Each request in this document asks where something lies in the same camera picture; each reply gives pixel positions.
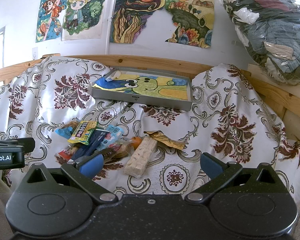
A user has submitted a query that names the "dark blue snack packet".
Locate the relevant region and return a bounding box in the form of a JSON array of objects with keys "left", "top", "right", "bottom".
[{"left": 71, "top": 129, "right": 109, "bottom": 160}]

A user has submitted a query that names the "red quail egg pack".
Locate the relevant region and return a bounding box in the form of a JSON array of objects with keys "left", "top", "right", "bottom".
[{"left": 58, "top": 146, "right": 79, "bottom": 161}]

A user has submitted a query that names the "yellow green candy pack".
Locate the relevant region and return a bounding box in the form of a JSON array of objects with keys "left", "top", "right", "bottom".
[{"left": 68, "top": 121, "right": 97, "bottom": 145}]

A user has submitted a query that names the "blue edged clear snack bag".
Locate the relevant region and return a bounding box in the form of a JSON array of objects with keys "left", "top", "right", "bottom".
[{"left": 55, "top": 121, "right": 79, "bottom": 139}]

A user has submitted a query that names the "light blue pig packet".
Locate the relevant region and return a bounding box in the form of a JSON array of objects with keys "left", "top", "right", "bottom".
[{"left": 98, "top": 125, "right": 123, "bottom": 150}]

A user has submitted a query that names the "rice cracker pack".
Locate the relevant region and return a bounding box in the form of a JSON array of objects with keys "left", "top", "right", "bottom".
[{"left": 124, "top": 136, "right": 157, "bottom": 178}]

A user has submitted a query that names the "orange tangerine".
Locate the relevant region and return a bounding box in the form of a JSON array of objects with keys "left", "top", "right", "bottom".
[{"left": 130, "top": 137, "right": 142, "bottom": 150}]

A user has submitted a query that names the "gold foil snack packet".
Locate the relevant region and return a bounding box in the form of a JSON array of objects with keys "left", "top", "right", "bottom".
[{"left": 144, "top": 131, "right": 185, "bottom": 150}]

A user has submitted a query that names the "floral white bed cover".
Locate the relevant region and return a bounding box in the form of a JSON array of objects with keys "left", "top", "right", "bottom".
[{"left": 0, "top": 56, "right": 300, "bottom": 200}]

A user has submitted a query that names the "grey metal tray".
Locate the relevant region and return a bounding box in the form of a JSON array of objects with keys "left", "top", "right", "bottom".
[{"left": 91, "top": 67, "right": 192, "bottom": 111}]

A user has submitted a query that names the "frog drawing paper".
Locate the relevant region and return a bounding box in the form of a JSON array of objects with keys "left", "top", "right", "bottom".
[{"left": 92, "top": 70, "right": 189, "bottom": 100}]

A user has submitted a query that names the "anime girl drawing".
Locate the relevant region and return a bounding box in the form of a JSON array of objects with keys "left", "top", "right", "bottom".
[{"left": 36, "top": 0, "right": 68, "bottom": 43}]

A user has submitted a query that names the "plastic bag of clothes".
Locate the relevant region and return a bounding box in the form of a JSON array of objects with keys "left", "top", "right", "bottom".
[{"left": 223, "top": 0, "right": 300, "bottom": 85}]

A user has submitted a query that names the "blond boy drawing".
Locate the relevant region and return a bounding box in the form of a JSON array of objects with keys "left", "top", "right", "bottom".
[{"left": 62, "top": 0, "right": 106, "bottom": 41}]

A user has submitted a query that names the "landscape drawing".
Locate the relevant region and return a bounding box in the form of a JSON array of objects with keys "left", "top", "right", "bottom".
[{"left": 165, "top": 0, "right": 215, "bottom": 48}]

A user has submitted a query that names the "starry night drawing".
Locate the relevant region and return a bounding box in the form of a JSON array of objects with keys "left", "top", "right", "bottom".
[{"left": 110, "top": 0, "right": 165, "bottom": 44}]

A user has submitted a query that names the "wooden bed frame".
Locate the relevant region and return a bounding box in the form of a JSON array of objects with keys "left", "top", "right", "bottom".
[{"left": 0, "top": 52, "right": 300, "bottom": 140}]

